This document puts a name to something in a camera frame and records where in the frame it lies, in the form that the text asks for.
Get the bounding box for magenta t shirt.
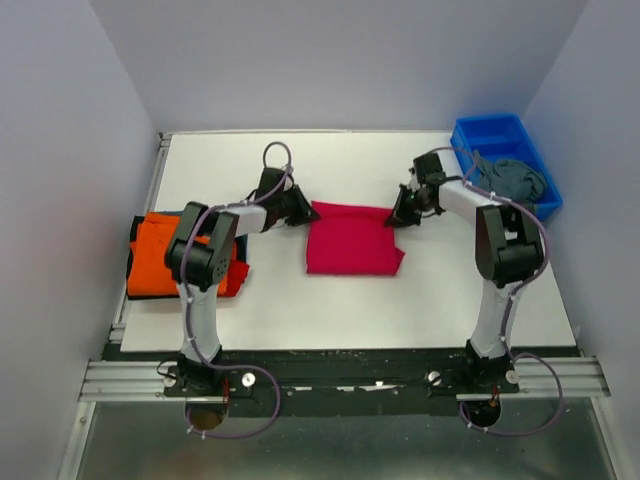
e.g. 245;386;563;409
306;201;404;276

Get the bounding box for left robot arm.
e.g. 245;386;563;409
164;167;320;395

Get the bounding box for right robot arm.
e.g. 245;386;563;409
384;147;549;392

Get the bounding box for teal folded t shirt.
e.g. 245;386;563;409
235;235;248;263

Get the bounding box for red folded t shirt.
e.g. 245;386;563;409
223;260;250;297

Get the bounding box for grey crumpled t shirt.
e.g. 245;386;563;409
473;150;548;203

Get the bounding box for blue plastic bin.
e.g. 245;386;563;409
450;113;563;222

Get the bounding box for black folded t shirt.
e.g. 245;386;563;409
125;216;145;300

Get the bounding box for orange folded t shirt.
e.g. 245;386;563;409
126;211;231;297

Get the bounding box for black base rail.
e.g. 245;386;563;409
101;344;519;418

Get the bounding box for aluminium frame profile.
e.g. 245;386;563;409
79;361;223;404

